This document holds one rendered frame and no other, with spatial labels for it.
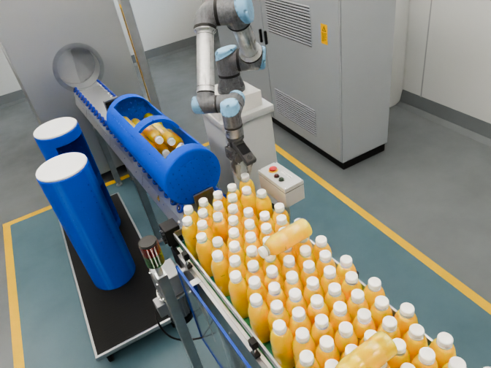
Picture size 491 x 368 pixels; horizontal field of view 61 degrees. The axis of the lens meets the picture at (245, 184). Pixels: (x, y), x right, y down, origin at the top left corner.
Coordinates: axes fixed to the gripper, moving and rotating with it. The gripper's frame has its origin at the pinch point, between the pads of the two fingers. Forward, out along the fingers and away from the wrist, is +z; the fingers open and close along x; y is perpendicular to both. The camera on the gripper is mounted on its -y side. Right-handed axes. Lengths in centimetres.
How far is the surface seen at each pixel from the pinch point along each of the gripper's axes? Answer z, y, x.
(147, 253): -13, -29, 54
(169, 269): 25, -2, 45
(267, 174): 1.1, -4.7, -8.7
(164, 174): -5.4, 20.4, 28.7
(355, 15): -15, 86, -150
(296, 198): 8.3, -18.6, -12.9
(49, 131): 8, 142, 60
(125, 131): -6, 73, 28
